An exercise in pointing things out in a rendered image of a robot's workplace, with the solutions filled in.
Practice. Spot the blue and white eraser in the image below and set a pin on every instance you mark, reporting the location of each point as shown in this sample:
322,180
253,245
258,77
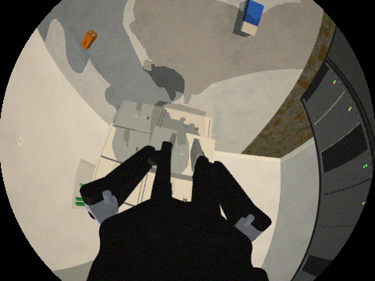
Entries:
251,18

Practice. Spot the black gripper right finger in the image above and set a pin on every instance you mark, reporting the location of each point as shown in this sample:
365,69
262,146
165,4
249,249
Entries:
236,204

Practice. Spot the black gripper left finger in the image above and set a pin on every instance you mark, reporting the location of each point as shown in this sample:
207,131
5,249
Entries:
103,197

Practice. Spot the orange rectangular block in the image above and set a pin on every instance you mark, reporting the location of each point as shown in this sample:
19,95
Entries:
88,39

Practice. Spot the cream small chest of drawers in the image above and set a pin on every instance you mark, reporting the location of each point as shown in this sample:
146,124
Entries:
160,123

